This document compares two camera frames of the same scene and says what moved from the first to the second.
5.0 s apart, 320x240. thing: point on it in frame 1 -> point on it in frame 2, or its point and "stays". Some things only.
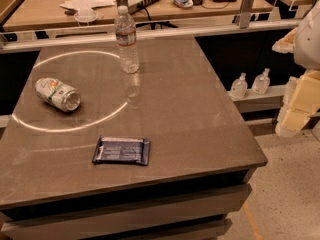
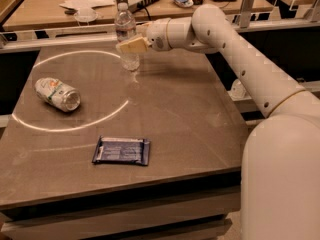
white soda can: x=58 y=94 stays
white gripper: x=308 y=41 -> x=157 y=34
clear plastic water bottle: x=126 y=35 stays
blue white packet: x=184 y=1 stays
